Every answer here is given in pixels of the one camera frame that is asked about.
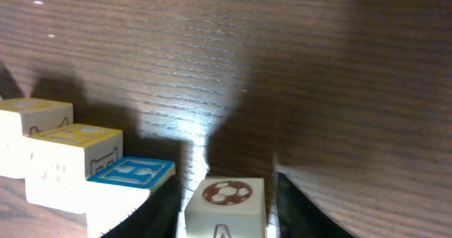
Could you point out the wooden block snail letter Y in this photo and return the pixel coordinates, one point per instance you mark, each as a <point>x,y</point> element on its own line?
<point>115,192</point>

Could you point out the wooden block soccer ball yellow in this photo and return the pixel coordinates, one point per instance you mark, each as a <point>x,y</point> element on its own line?
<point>227,207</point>

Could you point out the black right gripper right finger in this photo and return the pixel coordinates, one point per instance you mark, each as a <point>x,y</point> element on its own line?
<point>301,218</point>

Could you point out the wooden block blue side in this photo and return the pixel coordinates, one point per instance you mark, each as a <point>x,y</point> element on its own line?
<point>22,117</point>
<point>61,160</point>

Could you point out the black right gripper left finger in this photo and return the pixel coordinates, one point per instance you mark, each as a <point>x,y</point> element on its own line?
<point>156,218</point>

